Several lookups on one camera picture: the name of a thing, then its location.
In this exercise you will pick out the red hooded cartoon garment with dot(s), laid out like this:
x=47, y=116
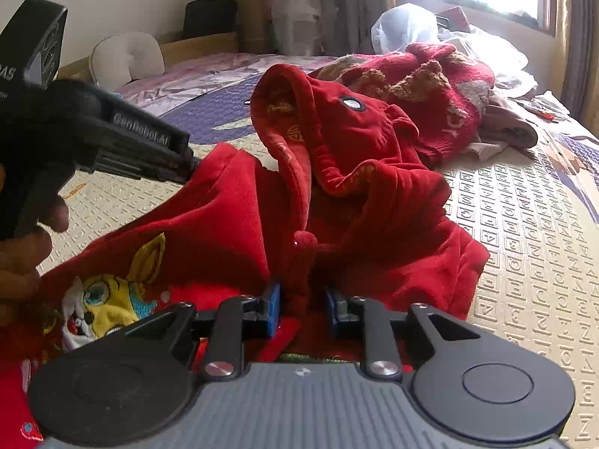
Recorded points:
x=350, y=207

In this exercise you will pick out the black hat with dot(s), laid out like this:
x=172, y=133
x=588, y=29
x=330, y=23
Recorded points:
x=207, y=17

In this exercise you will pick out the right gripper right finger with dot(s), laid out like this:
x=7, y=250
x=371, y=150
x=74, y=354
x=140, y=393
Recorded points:
x=378, y=329

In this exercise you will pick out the white neck pillow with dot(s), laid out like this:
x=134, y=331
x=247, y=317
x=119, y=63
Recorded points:
x=123, y=58

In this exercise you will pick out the pink brown garment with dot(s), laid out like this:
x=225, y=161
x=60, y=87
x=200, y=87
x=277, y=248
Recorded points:
x=501, y=127

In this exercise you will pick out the clear plastic bag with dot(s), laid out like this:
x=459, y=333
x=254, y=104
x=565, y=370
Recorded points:
x=408, y=24

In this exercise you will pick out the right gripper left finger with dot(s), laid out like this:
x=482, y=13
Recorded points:
x=227, y=328

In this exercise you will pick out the wooden headboard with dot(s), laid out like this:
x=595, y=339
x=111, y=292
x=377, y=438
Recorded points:
x=173, y=53

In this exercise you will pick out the person's left hand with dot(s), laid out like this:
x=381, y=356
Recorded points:
x=20, y=278

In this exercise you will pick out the pink floral bed sheet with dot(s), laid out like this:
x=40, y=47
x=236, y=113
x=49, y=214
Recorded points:
x=192, y=78

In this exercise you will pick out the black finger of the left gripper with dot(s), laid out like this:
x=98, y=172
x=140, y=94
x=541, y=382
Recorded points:
x=136, y=145

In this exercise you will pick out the grey curtain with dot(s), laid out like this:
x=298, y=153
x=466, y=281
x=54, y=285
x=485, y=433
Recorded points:
x=325, y=27

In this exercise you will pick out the red knit bear sweater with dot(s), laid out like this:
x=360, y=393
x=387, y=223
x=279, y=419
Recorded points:
x=443, y=91

